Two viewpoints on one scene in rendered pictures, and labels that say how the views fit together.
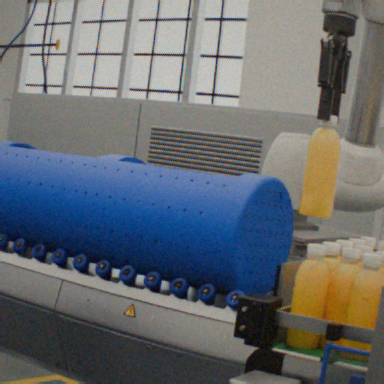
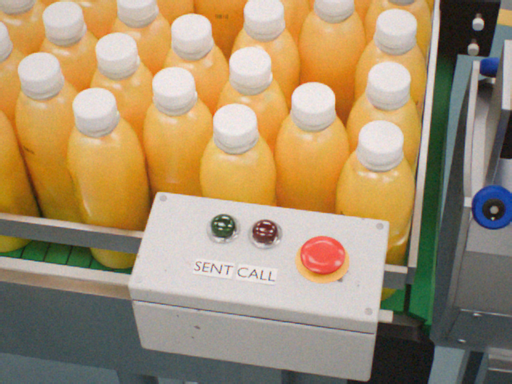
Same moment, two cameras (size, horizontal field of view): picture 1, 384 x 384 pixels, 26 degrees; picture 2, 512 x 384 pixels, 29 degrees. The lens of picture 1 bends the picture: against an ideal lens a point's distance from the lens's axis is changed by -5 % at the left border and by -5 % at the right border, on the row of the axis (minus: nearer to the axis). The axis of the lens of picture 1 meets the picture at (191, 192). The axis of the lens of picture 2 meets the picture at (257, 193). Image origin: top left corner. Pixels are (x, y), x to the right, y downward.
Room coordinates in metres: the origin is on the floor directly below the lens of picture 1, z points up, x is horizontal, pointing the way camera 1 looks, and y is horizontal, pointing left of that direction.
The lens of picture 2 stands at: (2.45, -0.74, 1.76)
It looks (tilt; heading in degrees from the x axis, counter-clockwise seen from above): 51 degrees down; 159
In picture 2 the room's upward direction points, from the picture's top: 2 degrees counter-clockwise
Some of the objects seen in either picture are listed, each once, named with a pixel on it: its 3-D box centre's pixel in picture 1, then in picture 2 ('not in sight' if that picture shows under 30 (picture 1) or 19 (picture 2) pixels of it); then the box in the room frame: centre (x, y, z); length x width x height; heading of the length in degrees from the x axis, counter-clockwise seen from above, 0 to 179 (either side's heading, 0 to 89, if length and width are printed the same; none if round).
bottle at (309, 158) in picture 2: not in sight; (310, 178); (1.88, -0.46, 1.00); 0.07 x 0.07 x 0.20
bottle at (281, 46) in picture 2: not in sight; (266, 91); (1.75, -0.46, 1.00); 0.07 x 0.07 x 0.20
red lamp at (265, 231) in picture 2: not in sight; (265, 230); (1.99, -0.56, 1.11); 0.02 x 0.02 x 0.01
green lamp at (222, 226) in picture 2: not in sight; (222, 225); (1.97, -0.59, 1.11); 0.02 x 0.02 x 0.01
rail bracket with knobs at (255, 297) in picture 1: (259, 320); (465, 15); (1.68, -0.17, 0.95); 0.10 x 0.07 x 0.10; 147
